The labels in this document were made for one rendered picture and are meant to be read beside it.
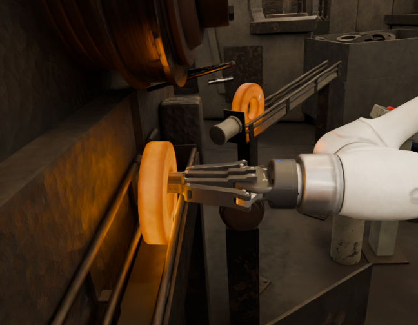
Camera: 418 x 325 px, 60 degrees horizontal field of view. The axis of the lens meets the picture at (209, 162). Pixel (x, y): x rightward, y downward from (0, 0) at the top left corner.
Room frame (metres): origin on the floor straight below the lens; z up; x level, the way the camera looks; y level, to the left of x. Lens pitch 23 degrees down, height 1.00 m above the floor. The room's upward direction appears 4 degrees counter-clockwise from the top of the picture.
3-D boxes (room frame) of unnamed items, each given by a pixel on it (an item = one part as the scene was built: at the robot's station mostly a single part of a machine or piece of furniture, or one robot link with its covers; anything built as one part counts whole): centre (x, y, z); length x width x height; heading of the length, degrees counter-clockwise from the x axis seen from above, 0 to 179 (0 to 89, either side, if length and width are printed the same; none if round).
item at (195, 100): (0.91, 0.06, 0.68); 0.11 x 0.08 x 0.24; 86
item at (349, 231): (1.27, -0.55, 0.26); 0.12 x 0.12 x 0.52
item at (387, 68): (3.02, -1.40, 0.39); 1.03 x 0.83 x 0.77; 101
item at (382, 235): (1.29, -0.72, 0.31); 0.24 x 0.16 x 0.62; 176
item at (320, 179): (0.49, -0.15, 0.75); 0.09 x 0.06 x 0.09; 176
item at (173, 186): (0.48, 0.05, 0.76); 0.05 x 0.03 x 0.01; 86
